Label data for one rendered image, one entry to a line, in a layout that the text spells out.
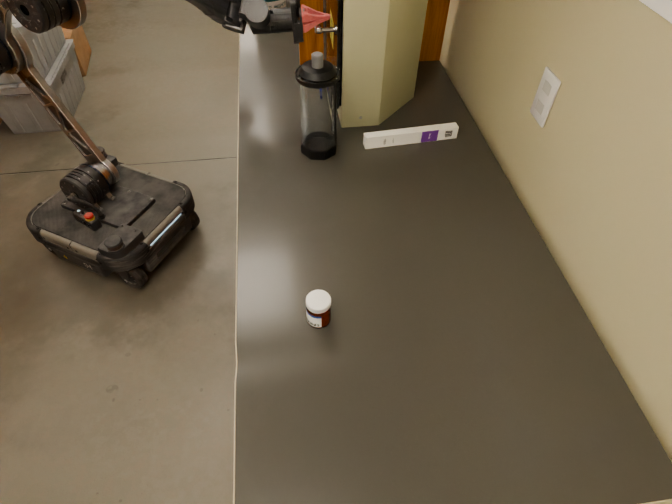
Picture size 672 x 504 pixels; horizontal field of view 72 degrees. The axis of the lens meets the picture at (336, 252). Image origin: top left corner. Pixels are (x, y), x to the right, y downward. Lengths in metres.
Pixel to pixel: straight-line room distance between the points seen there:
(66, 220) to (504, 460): 2.04
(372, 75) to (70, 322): 1.65
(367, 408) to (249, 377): 0.22
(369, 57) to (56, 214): 1.65
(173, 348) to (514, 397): 1.49
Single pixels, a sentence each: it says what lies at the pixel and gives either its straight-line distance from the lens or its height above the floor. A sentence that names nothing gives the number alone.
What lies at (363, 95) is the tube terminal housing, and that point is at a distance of 1.36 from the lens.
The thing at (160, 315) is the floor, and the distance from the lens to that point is 2.19.
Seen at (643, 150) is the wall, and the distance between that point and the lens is 0.96.
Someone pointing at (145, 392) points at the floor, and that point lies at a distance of 2.02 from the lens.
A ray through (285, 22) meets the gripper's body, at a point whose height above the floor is 1.22.
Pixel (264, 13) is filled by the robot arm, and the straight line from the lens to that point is 1.25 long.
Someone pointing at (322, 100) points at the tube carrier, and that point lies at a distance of 1.18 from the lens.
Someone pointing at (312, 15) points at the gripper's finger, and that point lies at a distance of 1.32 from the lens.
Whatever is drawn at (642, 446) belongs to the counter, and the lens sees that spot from 0.97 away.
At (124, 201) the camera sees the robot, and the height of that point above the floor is 0.26.
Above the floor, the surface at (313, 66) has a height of 1.18.
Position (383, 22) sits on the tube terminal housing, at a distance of 1.28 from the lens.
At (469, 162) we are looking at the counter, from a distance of 1.33.
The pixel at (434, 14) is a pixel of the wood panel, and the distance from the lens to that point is 1.73.
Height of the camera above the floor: 1.72
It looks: 49 degrees down
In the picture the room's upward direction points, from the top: 1 degrees clockwise
